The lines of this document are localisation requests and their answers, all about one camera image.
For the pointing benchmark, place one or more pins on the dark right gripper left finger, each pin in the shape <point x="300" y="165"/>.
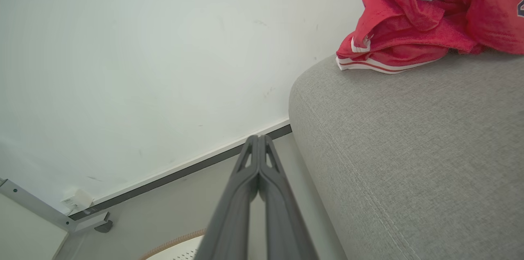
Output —
<point x="231" y="219"/>

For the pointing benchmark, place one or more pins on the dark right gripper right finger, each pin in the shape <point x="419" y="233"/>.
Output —
<point x="282" y="219"/>

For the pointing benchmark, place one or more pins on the red jersey with white trim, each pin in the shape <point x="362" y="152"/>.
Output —
<point x="442" y="14"/>

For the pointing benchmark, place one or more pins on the white laundry basket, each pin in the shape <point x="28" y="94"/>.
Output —
<point x="180" y="249"/>

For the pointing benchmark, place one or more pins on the white and black baseboard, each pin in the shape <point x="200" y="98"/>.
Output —
<point x="184" y="170"/>

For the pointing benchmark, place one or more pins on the grey fabric sofa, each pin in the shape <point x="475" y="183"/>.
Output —
<point x="421" y="161"/>

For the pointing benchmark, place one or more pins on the white wall socket box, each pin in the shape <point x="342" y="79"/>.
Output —
<point x="77" y="200"/>

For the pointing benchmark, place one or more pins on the grey metal bracket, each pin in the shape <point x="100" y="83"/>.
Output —
<point x="45" y="209"/>

